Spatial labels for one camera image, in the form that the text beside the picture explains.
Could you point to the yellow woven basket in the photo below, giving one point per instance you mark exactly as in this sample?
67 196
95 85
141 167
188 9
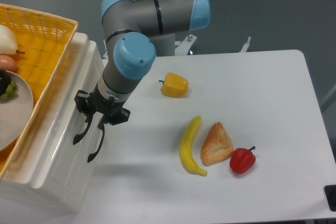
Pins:
45 38

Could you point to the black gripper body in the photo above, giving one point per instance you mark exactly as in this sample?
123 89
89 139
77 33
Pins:
111 109

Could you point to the white pear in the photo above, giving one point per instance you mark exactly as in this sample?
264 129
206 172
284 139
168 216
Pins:
9 45

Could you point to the black lower drawer handle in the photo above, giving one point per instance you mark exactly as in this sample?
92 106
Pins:
97 146

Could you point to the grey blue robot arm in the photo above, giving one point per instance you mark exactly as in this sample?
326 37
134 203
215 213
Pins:
129 26

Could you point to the black corner device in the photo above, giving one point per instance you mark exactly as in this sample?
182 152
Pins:
330 193

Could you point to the white metal base frame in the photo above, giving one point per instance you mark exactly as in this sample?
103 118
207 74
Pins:
184 47

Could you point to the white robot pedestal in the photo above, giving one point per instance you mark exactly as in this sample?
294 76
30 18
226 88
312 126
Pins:
164 45

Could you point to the yellow bell pepper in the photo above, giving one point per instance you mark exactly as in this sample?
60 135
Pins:
174 85

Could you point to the grey plate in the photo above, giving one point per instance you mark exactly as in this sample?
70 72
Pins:
16 112

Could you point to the black top drawer handle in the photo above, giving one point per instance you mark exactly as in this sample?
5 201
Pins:
80 136

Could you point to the black drawer handle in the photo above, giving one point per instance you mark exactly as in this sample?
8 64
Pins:
80 136
97 146

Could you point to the dark eggplant with green stem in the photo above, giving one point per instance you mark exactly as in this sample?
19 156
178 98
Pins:
8 86

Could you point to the white drawer cabinet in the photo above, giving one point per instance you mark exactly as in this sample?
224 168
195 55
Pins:
50 170

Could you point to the golden pastry bread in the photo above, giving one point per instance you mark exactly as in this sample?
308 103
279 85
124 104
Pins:
217 146

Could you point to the red bell pepper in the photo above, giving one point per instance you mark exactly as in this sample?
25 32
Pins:
242 160

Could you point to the pink sausage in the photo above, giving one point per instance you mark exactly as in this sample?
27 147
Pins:
8 63

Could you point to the yellow banana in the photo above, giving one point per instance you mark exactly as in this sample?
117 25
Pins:
185 150

